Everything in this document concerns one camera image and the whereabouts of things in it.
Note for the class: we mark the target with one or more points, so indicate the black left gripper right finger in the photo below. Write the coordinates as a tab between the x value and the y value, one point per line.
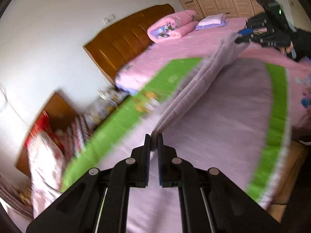
209	200

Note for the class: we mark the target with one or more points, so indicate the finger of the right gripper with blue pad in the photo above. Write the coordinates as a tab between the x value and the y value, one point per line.
246	35

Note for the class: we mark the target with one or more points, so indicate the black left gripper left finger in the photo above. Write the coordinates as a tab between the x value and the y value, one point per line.
98	201

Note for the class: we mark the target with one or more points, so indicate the lilac sweatpants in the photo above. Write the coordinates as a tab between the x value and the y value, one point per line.
217	118

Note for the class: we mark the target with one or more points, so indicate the right hand black glove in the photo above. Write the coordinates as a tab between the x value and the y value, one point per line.
300	43

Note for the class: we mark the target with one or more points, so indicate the folded lilac blanket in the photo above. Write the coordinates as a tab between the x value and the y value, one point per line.
212	21

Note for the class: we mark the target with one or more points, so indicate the pink bed sheet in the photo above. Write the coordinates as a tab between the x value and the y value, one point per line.
135	74

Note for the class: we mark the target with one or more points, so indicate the pale pink patterned quilt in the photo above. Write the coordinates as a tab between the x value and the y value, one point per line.
46	163

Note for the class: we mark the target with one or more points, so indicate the rolled pink quilt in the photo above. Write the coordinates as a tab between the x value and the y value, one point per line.
173	26

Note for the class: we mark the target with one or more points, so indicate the plaid pillow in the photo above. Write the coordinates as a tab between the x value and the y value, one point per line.
75	137

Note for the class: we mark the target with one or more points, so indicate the green bed sheet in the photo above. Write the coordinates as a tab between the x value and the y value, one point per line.
157	91

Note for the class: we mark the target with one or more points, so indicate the red pillow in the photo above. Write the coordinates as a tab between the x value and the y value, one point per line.
41	130

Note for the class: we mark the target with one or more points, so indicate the brown wooden headboard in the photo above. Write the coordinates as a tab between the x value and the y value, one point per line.
124	40
55	114

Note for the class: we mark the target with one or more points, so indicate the cluttered nightstand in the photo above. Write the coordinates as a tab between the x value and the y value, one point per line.
106	102

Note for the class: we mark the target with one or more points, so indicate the wall power socket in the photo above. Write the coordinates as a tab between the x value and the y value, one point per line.
109	19

